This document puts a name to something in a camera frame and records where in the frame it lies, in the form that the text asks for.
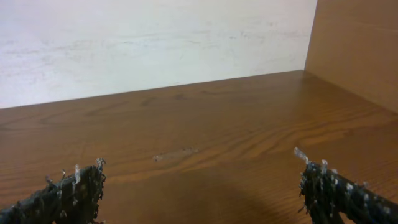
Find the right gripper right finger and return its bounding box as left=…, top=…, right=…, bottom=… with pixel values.
left=294, top=147, right=397, bottom=224

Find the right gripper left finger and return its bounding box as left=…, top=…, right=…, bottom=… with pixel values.
left=1, top=158, right=106, bottom=224

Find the wooden side panel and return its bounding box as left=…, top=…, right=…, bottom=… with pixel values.
left=305, top=0, right=397, bottom=111

